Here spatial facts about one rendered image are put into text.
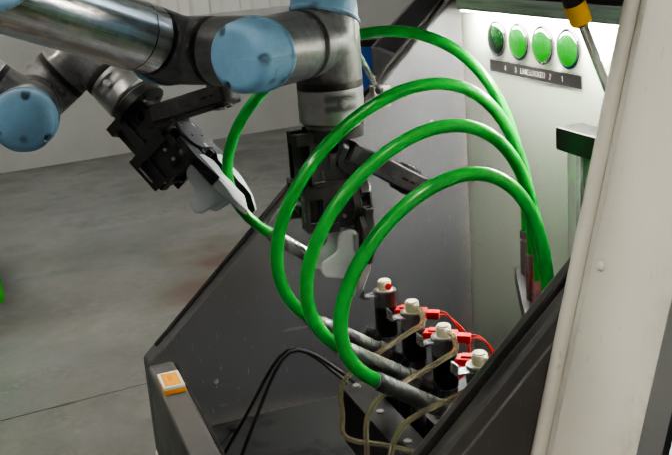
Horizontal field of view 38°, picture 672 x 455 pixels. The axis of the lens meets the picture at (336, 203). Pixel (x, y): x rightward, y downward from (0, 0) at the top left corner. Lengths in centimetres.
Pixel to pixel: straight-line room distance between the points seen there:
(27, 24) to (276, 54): 23
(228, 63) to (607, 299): 43
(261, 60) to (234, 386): 69
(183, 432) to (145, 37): 52
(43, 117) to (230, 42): 28
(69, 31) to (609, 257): 53
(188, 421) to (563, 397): 58
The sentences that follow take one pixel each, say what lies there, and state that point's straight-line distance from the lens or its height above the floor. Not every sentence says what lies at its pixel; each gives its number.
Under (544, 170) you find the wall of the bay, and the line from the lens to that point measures 135.
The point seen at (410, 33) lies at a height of 142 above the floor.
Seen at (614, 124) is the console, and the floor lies 137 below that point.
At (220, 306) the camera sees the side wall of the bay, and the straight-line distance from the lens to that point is 146.
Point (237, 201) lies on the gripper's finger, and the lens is 121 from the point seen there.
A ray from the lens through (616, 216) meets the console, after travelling 81.
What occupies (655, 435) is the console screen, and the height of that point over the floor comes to 117.
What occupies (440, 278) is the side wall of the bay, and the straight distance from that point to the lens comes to 158.
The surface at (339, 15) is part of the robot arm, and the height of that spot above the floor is 146.
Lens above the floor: 154
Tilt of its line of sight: 16 degrees down
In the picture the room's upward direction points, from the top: 4 degrees counter-clockwise
